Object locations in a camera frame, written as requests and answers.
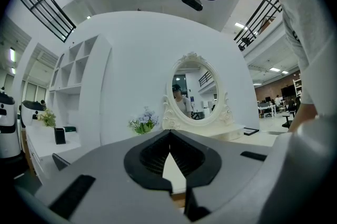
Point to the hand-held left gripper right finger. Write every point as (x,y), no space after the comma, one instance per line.
(237,170)

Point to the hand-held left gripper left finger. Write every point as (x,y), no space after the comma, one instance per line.
(113,191)

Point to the person's right forearm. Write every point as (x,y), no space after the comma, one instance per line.
(302,119)

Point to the black framed picture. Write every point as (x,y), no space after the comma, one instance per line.
(251,131)

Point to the white office desk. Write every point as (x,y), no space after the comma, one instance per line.
(267,108)

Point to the vase of pale flowers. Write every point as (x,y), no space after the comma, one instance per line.
(144,121)

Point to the yellow plant in black pot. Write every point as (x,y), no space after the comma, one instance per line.
(60,136)

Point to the white side cabinet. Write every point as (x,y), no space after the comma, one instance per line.
(44,144)

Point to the white ornate oval mirror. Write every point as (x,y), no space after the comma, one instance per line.
(167,111)

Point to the long ceiling lamp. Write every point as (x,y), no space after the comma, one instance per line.
(12,54)
(241,26)
(274,69)

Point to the white service robot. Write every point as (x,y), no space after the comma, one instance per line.
(9,123)
(33,112)

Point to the white bookshelf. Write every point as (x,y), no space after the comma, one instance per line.
(89,73)

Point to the black balcony railing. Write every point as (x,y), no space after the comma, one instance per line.
(44,4)
(260,20)

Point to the person's grey shirt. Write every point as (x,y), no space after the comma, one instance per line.
(310,20)

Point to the black wall screen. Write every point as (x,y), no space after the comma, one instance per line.
(287,91)

